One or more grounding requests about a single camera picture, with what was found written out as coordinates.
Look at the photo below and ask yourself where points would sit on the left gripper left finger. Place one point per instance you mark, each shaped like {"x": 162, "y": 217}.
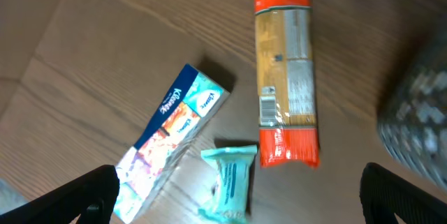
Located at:
{"x": 88, "y": 199}

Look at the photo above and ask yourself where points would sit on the grey plastic lattice basket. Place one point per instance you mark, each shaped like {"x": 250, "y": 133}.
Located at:
{"x": 412, "y": 123}

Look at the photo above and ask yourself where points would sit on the Kleenex tissue multipack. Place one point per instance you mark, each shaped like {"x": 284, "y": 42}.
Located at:
{"x": 191, "y": 101}

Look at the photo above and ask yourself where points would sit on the small teal wipes packet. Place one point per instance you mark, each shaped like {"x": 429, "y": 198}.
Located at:
{"x": 229, "y": 202}

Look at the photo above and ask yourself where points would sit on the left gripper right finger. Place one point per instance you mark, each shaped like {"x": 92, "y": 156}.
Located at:
{"x": 386, "y": 197}

